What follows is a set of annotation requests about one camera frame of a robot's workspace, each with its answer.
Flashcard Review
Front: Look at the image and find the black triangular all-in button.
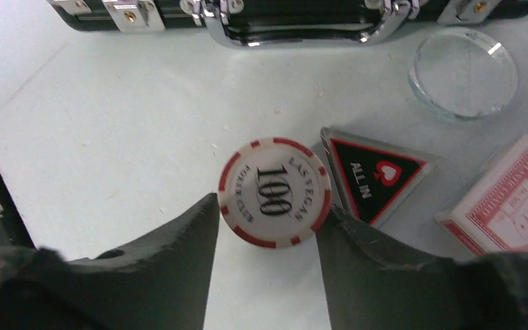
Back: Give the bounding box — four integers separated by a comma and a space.
320, 127, 441, 228

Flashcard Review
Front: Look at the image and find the red white chip stack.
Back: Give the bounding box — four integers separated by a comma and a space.
217, 137, 332, 249

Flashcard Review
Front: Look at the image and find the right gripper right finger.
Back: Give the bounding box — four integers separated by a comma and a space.
316, 206, 528, 329

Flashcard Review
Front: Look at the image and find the black aluminium poker case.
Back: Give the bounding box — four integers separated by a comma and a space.
50, 1, 528, 48

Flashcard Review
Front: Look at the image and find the red playing card deck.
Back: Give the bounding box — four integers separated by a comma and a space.
435, 135, 528, 256

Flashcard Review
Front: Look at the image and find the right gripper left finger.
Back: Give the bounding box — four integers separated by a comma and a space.
0, 193, 219, 329

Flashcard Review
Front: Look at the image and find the clear round dealer button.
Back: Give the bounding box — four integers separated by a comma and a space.
408, 27, 518, 121

